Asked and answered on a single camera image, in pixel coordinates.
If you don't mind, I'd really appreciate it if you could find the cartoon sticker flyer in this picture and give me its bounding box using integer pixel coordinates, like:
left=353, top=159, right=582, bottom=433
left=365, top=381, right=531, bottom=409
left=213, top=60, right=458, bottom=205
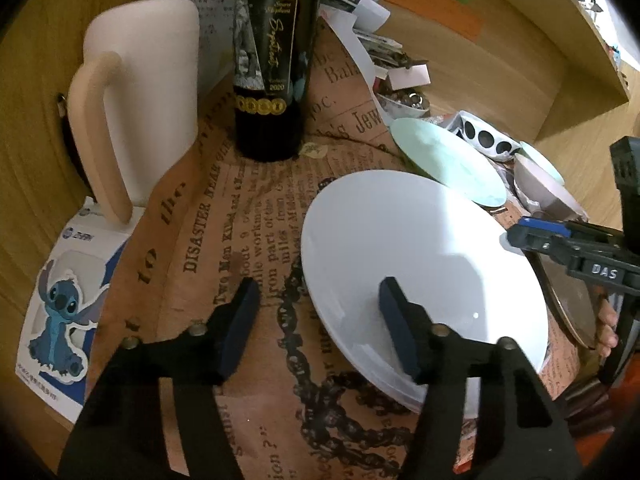
left=20, top=195, right=136, bottom=426

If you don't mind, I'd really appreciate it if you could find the pinkish white bowl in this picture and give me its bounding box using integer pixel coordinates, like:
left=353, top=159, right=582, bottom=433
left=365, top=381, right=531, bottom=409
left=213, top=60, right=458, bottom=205
left=512, top=152, right=591, bottom=221

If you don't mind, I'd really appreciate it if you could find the cream ceramic pitcher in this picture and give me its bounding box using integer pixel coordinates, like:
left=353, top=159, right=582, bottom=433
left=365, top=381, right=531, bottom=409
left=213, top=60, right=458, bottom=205
left=66, top=0, right=202, bottom=224

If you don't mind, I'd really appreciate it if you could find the handwritten white paper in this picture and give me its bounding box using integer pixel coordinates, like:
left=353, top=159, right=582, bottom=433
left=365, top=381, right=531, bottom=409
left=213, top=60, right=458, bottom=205
left=179, top=0, right=241, bottom=106

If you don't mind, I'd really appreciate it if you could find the person's right hand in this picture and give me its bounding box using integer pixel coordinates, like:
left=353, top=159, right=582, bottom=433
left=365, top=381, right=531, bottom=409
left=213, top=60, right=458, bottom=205
left=595, top=305, right=621, bottom=358

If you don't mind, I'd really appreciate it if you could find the brown newsprint table cloth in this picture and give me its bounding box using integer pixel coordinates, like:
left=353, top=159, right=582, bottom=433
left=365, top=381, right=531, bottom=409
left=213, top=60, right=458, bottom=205
left=87, top=15, right=586, bottom=480

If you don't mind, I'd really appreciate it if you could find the white bowl with black dots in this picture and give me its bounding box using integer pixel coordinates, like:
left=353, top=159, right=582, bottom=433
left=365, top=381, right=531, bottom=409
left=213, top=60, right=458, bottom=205
left=447, top=110, right=522, bottom=162

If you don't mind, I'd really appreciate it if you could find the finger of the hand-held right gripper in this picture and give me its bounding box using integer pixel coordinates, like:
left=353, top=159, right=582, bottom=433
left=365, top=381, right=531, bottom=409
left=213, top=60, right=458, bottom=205
left=519, top=216, right=573, bottom=238
left=507, top=225, right=576, bottom=273

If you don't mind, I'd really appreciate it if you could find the wooden shelf board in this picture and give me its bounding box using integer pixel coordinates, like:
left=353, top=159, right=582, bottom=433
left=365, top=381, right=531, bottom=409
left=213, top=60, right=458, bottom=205
left=535, top=0, right=631, bottom=106

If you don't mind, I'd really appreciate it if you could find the dark glass plate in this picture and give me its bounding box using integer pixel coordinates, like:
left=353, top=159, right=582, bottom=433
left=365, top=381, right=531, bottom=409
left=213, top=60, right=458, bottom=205
left=525, top=250, right=608, bottom=351

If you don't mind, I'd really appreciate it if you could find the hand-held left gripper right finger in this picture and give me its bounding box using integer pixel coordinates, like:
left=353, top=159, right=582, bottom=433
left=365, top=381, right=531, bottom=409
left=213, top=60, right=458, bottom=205
left=377, top=276, right=586, bottom=480

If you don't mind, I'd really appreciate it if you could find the small white card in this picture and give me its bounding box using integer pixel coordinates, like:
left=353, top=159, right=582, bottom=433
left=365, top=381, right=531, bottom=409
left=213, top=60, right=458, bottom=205
left=387, top=62, right=431, bottom=92

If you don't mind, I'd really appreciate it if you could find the small bowl of glass marbles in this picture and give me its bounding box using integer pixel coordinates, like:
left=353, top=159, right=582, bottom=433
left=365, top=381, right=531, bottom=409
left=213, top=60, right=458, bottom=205
left=375, top=87, right=430, bottom=120

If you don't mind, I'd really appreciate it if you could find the dark wine bottle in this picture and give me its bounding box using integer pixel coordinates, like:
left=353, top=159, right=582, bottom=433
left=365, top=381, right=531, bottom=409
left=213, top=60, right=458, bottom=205
left=220, top=0, right=326, bottom=163

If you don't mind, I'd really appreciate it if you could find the small mint green plate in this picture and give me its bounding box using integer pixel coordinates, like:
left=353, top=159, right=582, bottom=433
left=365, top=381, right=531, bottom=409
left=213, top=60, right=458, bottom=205
left=520, top=141, right=566, bottom=187

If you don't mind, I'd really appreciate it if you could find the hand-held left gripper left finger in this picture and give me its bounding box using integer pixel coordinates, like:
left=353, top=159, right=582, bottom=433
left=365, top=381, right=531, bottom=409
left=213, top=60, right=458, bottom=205
left=57, top=276, right=261, bottom=480

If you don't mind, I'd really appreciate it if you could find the white plate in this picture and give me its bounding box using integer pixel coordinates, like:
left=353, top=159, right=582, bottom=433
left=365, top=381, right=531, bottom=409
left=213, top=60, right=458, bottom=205
left=300, top=170, right=549, bottom=418

